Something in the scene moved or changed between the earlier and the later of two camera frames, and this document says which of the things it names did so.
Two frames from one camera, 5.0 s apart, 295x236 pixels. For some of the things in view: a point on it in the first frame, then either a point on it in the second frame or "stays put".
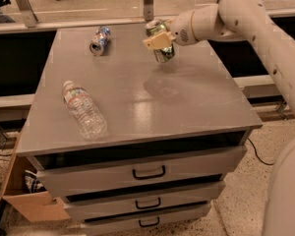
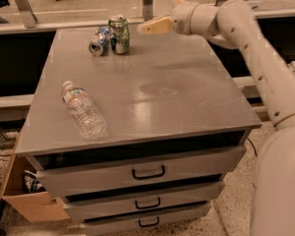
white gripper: [181, 29] -> [181, 17]
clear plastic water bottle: [90, 120] stays put
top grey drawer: [71, 182] stays put
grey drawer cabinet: [135, 146] stays put
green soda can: [154, 28] -> [120, 34]
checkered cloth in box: [32, 184] stays put
